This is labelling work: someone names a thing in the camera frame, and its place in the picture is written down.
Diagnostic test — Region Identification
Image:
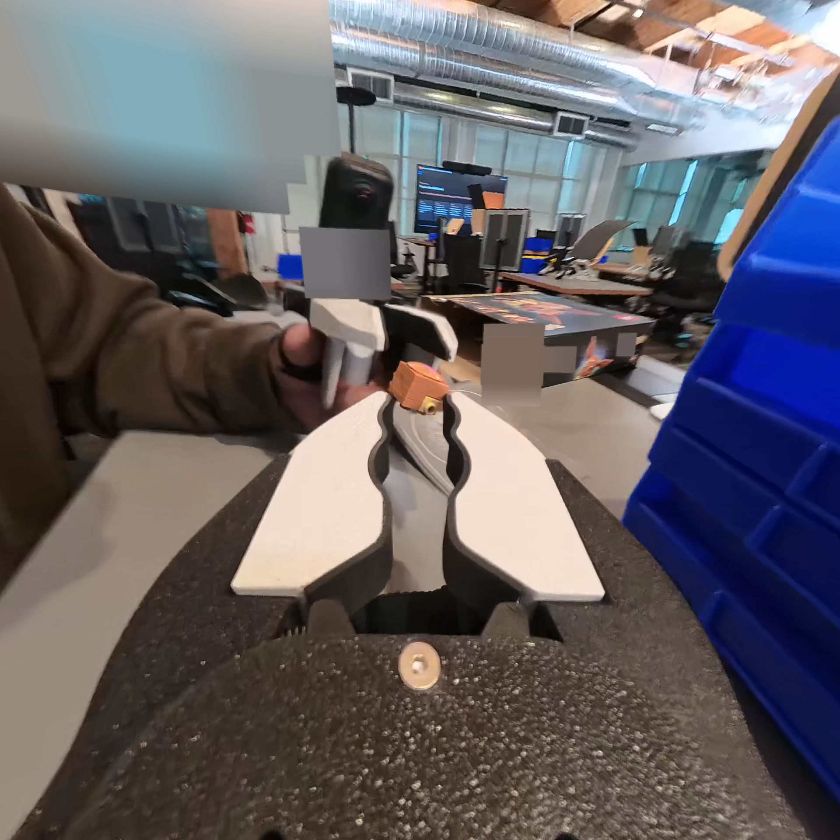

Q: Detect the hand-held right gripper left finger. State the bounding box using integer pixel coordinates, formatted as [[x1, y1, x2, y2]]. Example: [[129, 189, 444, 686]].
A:
[[230, 392, 396, 599]]

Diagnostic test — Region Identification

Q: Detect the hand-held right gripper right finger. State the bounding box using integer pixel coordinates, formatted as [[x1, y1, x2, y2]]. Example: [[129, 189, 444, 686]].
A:
[[441, 393, 609, 605]]

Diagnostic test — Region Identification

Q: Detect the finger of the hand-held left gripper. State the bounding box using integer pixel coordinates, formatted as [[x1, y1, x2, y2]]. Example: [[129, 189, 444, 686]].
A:
[[386, 304, 462, 364], [305, 298, 391, 410]]

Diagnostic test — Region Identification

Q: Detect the small orange brick assembly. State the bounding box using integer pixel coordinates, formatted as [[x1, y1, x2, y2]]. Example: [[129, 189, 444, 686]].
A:
[[389, 360, 452, 416]]

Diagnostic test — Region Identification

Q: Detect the person's left forearm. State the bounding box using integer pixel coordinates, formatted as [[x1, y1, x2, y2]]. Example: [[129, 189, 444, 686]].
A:
[[0, 184, 313, 578]]

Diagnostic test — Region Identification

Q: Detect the grey desk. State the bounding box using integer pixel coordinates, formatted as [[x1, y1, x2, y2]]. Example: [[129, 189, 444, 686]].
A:
[[0, 355, 697, 840]]

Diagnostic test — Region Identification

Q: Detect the person's left hand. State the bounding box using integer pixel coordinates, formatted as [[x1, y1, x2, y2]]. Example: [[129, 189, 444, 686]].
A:
[[279, 321, 384, 430]]

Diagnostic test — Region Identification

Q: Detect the black computer monitor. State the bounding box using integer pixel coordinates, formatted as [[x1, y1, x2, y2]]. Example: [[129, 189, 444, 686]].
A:
[[415, 163, 510, 240]]

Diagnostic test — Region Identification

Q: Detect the colourful printed toy box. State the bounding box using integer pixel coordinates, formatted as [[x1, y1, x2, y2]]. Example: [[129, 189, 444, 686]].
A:
[[444, 290, 657, 388]]

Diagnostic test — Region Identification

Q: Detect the black board with wooden edge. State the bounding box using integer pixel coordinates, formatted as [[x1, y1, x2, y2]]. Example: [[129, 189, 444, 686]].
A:
[[716, 66, 840, 283]]

